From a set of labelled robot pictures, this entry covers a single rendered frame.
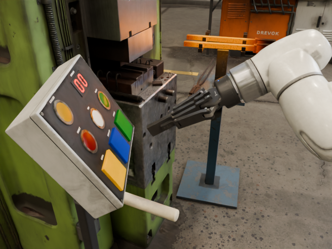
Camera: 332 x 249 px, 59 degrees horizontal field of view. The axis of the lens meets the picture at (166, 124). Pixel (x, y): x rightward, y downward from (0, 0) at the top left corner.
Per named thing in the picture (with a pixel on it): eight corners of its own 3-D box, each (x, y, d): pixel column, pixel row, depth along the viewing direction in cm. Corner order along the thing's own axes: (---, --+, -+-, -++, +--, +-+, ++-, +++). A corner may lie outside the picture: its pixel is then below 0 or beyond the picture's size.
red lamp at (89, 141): (102, 145, 68) (100, 129, 65) (89, 156, 64) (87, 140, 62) (91, 142, 69) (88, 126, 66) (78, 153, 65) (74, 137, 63)
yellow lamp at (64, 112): (78, 117, 64) (75, 99, 61) (63, 128, 60) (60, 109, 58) (66, 114, 65) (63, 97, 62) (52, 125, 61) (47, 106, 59)
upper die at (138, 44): (152, 48, 129) (152, 26, 124) (129, 63, 113) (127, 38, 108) (75, 38, 144) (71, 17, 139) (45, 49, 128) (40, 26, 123)
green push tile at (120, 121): (133, 127, 91) (119, 108, 88) (131, 140, 85) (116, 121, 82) (128, 129, 92) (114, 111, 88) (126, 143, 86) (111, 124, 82)
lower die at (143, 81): (153, 81, 137) (152, 64, 133) (132, 99, 121) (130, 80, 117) (79, 68, 152) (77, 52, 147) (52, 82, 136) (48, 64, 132)
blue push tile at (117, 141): (130, 146, 83) (114, 126, 79) (127, 162, 76) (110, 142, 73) (125, 149, 83) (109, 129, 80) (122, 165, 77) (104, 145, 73)
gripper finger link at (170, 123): (181, 119, 74) (181, 126, 71) (163, 128, 75) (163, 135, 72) (178, 115, 73) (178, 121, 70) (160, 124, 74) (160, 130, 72)
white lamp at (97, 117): (108, 122, 76) (106, 107, 74) (98, 131, 72) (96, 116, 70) (98, 120, 77) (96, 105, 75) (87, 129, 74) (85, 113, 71)
